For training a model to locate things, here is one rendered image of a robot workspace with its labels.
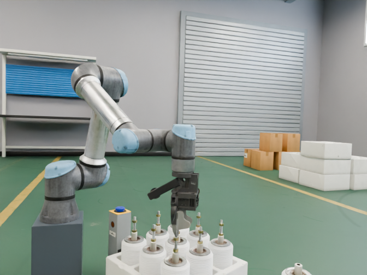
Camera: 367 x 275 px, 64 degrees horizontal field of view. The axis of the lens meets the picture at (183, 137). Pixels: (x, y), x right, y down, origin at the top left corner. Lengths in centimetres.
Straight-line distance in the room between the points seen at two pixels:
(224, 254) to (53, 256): 65
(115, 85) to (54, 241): 65
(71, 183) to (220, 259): 65
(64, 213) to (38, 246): 15
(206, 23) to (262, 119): 250
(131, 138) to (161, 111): 543
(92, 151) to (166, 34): 544
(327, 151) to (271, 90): 384
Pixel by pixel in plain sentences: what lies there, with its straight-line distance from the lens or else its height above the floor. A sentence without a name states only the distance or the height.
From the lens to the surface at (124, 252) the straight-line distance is 120.
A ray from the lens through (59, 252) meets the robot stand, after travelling 131.
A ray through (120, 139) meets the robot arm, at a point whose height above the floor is 65.
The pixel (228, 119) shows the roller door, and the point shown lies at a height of 84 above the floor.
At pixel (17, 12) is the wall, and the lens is 658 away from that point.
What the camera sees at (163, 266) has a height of 24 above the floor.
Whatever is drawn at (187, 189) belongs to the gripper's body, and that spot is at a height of 50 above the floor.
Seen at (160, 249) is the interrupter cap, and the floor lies 25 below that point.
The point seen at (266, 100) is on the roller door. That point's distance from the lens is 719.
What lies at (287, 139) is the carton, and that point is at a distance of 513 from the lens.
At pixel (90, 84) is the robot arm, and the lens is 109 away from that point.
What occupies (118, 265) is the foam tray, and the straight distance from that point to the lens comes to 120.
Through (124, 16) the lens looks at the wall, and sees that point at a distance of 652.
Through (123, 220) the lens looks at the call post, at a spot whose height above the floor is 28.
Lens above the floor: 70
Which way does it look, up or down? 3 degrees down
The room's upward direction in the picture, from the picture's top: 2 degrees clockwise
